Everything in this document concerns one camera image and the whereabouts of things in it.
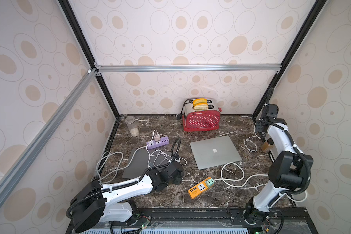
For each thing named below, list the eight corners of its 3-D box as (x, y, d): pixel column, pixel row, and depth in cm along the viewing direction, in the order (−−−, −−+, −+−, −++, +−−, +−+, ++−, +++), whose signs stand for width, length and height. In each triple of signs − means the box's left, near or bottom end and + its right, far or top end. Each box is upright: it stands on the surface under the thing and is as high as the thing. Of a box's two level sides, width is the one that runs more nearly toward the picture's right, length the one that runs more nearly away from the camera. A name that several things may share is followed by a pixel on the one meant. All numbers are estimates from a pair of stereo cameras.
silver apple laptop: (198, 170, 92) (198, 168, 90) (190, 144, 105) (190, 142, 103) (241, 161, 96) (242, 159, 94) (228, 137, 109) (229, 135, 107)
